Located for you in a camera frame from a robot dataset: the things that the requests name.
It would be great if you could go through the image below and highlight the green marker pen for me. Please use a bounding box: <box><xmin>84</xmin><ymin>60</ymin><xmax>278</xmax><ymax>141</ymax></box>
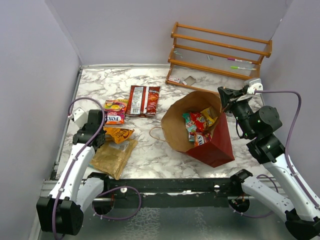
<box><xmin>230</xmin><ymin>66</ymin><xmax>257</xmax><ymax>71</ymax></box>

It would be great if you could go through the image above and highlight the red snack packet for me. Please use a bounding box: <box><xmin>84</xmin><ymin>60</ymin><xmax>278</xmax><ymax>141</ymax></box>
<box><xmin>190</xmin><ymin>112</ymin><xmax>209</xmax><ymax>133</ymax></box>

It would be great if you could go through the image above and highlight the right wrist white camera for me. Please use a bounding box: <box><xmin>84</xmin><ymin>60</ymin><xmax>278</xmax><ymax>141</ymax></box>
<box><xmin>244</xmin><ymin>78</ymin><xmax>263</xmax><ymax>95</ymax></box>

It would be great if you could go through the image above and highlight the red white small box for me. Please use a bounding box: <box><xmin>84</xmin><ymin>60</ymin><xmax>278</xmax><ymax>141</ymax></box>
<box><xmin>168</xmin><ymin>75</ymin><xmax>180</xmax><ymax>83</ymax></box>

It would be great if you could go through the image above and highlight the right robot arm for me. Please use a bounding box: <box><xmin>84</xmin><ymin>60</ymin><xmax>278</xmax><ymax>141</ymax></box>
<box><xmin>218</xmin><ymin>85</ymin><xmax>320</xmax><ymax>240</ymax></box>

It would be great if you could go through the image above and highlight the orange wooden rack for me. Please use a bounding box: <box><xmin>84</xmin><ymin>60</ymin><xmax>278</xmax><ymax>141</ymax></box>
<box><xmin>165</xmin><ymin>22</ymin><xmax>273</xmax><ymax>93</ymax></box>

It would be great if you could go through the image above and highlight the pink marker pen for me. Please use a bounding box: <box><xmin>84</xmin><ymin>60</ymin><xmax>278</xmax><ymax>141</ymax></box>
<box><xmin>227</xmin><ymin>57</ymin><xmax>253</xmax><ymax>64</ymax></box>

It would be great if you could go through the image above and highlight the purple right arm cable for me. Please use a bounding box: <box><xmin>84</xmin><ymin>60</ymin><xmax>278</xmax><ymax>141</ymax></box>
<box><xmin>254</xmin><ymin>90</ymin><xmax>320</xmax><ymax>211</ymax></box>

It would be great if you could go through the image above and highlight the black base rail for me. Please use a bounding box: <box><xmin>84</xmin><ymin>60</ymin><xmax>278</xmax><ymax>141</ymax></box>
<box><xmin>93</xmin><ymin>178</ymin><xmax>244</xmax><ymax>213</ymax></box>

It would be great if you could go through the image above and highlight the brown red paper bag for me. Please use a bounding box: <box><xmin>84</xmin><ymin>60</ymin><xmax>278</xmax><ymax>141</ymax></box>
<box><xmin>160</xmin><ymin>91</ymin><xmax>235</xmax><ymax>168</ymax></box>

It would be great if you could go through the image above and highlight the red Doritos chip bag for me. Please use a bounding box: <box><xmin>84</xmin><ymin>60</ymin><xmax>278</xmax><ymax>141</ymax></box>
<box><xmin>126</xmin><ymin>85</ymin><xmax>161</xmax><ymax>118</ymax></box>

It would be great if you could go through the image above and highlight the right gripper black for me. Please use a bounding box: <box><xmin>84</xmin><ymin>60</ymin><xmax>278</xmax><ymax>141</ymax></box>
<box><xmin>218</xmin><ymin>85</ymin><xmax>255</xmax><ymax>138</ymax></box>

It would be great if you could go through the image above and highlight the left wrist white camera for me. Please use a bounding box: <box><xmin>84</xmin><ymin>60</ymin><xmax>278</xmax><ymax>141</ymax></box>
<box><xmin>68</xmin><ymin>107</ymin><xmax>88</xmax><ymax>129</ymax></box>

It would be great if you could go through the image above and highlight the yellow snack packet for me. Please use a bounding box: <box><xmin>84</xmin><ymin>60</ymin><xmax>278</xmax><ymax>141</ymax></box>
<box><xmin>200</xmin><ymin>106</ymin><xmax>218</xmax><ymax>127</ymax></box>

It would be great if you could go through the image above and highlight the teal snack packet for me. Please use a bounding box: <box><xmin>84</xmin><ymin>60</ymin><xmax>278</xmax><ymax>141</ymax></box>
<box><xmin>182</xmin><ymin>113</ymin><xmax>197</xmax><ymax>142</ymax></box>

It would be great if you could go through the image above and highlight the orange Fox's candy bag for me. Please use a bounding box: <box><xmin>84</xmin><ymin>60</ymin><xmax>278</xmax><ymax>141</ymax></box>
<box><xmin>104</xmin><ymin>99</ymin><xmax>129</xmax><ymax>125</ymax></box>

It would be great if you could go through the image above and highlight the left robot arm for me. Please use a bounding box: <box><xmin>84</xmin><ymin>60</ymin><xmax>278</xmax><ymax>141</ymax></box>
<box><xmin>36</xmin><ymin>109</ymin><xmax>111</xmax><ymax>236</ymax></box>

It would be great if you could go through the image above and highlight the open grey small box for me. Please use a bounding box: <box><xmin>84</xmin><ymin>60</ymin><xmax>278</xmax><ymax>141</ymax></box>
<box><xmin>182</xmin><ymin>75</ymin><xmax>196</xmax><ymax>86</ymax></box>

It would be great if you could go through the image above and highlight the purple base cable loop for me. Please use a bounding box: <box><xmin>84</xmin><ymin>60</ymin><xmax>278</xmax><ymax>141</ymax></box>
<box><xmin>91</xmin><ymin>186</ymin><xmax>142</xmax><ymax>221</ymax></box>

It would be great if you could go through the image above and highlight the wrist white camera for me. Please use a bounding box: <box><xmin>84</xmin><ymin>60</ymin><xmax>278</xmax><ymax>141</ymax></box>
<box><xmin>68</xmin><ymin>107</ymin><xmax>88</xmax><ymax>129</ymax></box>
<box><xmin>244</xmin><ymin>78</ymin><xmax>263</xmax><ymax>95</ymax></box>

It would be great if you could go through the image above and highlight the orange yellow chip bag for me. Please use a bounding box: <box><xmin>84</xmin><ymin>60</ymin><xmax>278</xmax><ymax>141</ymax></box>
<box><xmin>103</xmin><ymin>127</ymin><xmax>135</xmax><ymax>144</ymax></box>

